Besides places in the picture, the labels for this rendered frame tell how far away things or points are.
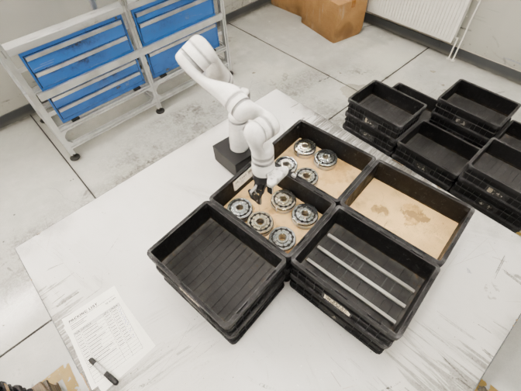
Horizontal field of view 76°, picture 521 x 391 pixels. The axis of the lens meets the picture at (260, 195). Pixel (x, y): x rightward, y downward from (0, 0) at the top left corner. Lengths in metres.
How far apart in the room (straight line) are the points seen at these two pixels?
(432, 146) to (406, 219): 1.09
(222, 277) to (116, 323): 0.44
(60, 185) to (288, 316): 2.19
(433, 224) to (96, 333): 1.34
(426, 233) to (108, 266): 1.28
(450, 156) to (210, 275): 1.73
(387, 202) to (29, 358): 2.05
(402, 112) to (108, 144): 2.33
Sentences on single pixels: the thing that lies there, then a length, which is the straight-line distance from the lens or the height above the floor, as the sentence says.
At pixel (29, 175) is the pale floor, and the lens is 3.23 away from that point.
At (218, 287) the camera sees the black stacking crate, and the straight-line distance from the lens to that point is 1.23.
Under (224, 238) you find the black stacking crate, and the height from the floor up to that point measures 0.83.
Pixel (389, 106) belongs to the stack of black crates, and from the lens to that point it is 2.48.
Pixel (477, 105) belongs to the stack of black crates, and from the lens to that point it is 2.71.
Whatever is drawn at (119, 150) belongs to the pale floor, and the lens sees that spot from 3.05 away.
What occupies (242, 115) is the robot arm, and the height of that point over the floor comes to 1.34.
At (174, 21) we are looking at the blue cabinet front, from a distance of 3.08.
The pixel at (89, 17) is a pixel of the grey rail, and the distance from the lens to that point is 2.77.
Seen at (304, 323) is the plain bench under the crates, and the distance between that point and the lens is 1.31.
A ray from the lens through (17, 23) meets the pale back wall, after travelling 3.58.
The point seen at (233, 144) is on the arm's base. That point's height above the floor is 0.84.
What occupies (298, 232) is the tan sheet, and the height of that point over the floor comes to 0.83.
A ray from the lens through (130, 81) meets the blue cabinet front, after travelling 3.04.
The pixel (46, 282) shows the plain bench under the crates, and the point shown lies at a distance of 1.64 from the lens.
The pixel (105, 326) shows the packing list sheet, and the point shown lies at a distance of 1.44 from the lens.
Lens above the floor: 1.96
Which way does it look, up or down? 53 degrees down
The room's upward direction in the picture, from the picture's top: 3 degrees counter-clockwise
